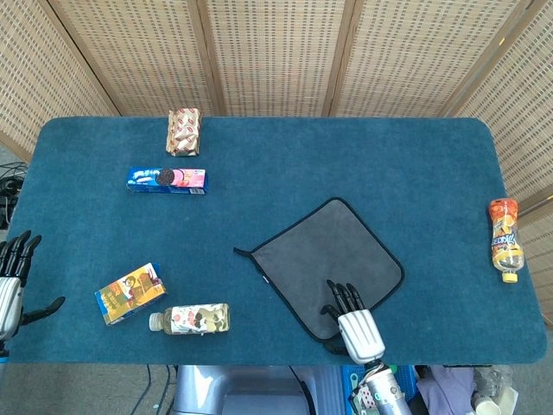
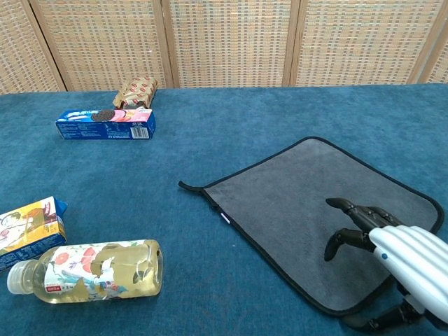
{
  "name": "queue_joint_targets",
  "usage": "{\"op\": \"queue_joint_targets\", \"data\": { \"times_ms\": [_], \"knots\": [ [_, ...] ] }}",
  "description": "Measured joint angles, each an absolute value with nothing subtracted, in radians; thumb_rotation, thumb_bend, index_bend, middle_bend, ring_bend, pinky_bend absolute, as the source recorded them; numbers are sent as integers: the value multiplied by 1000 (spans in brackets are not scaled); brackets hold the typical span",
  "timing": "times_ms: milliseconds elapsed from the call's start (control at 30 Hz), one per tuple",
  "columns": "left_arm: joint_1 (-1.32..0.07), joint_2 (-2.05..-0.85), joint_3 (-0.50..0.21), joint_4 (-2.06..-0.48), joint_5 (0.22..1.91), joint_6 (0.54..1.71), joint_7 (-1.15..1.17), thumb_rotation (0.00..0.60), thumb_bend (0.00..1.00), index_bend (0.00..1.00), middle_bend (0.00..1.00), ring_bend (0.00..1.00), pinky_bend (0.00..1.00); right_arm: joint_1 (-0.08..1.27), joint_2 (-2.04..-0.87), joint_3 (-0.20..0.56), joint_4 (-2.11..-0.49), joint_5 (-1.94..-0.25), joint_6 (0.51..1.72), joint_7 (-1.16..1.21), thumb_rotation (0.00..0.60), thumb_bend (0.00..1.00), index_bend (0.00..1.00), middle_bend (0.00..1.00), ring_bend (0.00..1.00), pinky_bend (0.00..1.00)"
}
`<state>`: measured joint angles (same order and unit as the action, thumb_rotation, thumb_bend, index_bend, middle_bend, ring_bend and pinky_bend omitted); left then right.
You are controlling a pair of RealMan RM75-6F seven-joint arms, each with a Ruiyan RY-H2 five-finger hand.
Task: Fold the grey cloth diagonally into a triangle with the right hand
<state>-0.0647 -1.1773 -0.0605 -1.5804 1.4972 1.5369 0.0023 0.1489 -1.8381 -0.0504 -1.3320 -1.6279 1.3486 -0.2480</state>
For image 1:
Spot purple cloth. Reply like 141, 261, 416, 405
416, 366, 476, 410

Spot right arm wrist cable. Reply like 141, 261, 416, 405
365, 361, 392, 381

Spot floral label tea bottle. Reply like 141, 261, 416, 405
149, 303, 232, 335

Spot beige red-print snack packet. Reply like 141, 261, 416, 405
165, 107, 202, 158

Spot yellow blue drink carton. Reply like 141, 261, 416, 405
94, 262, 168, 327

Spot blue cookie box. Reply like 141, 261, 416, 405
125, 167, 212, 196

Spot orange label drink bottle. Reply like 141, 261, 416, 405
488, 197, 526, 284

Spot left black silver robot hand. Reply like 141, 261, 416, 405
0, 230, 67, 342

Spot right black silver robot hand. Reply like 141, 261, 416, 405
319, 279, 386, 365

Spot colourful snack bags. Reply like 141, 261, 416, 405
350, 380, 378, 414

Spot black cable on base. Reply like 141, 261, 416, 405
288, 366, 315, 415

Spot paper cup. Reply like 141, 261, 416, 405
473, 384, 519, 415

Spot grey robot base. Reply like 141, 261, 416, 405
172, 365, 342, 415

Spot blue plastic crate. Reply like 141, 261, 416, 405
341, 365, 418, 415

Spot grey microfibre cloth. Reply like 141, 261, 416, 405
232, 196, 406, 343

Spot woven folding screen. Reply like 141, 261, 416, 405
0, 0, 553, 325

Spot black floor cables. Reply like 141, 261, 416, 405
0, 162, 28, 230

